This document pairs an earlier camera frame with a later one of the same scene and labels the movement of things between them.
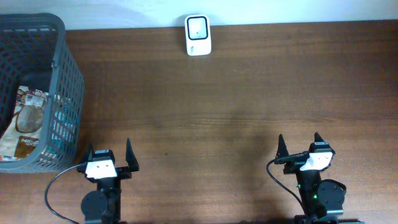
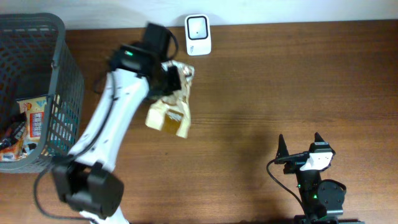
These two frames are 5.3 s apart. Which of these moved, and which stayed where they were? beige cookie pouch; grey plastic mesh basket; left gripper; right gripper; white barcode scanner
Moved: beige cookie pouch; left gripper
Stayed: white barcode scanner; right gripper; grey plastic mesh basket
